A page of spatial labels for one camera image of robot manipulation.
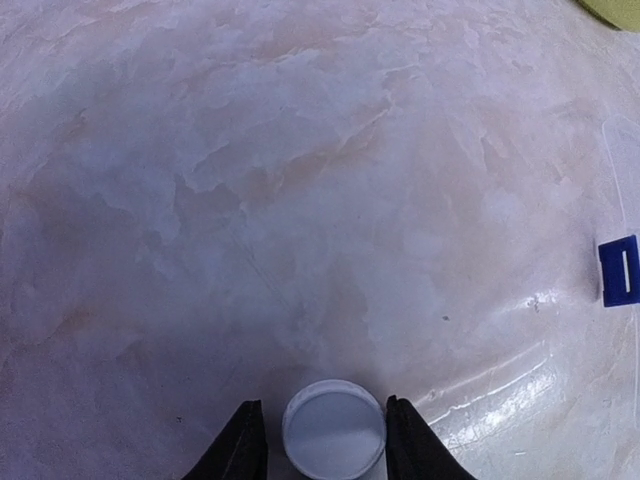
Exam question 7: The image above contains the clear plastic pill organizer box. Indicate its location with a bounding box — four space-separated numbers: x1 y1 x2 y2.
598 115 639 424

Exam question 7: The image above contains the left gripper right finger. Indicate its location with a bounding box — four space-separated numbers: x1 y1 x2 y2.
385 395 475 480

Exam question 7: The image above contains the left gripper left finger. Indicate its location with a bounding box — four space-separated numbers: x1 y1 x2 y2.
187 400 268 480

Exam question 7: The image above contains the green plastic bowl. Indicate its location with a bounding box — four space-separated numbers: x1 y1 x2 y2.
579 0 640 33

